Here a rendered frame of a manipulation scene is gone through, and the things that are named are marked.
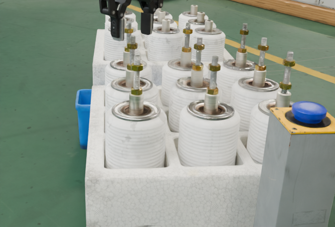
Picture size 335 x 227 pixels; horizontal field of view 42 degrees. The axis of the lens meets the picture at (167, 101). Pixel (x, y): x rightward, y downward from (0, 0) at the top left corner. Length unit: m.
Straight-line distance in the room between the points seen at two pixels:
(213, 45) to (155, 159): 0.58
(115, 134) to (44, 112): 0.68
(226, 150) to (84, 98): 0.55
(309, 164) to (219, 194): 0.19
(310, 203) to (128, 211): 0.27
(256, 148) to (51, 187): 0.45
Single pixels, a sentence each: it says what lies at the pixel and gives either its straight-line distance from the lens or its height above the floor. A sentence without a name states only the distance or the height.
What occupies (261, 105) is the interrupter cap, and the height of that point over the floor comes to 0.25.
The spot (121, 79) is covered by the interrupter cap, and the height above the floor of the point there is 0.25.
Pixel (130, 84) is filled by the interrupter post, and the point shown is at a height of 0.26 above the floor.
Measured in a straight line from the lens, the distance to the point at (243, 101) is 0.81.
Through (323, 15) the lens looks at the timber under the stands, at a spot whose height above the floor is 0.05.
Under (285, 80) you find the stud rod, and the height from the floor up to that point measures 0.30.
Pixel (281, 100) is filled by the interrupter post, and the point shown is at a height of 0.27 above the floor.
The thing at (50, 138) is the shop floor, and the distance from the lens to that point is 1.17.
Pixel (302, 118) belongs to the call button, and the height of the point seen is 0.32.
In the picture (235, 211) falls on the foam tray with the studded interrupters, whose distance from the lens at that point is 0.72.
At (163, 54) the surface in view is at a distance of 1.18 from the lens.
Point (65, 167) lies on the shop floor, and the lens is 1.04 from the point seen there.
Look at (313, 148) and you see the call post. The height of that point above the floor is 0.29.
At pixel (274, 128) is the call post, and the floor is 0.30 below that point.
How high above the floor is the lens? 0.52
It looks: 22 degrees down
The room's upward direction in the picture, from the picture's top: 3 degrees clockwise
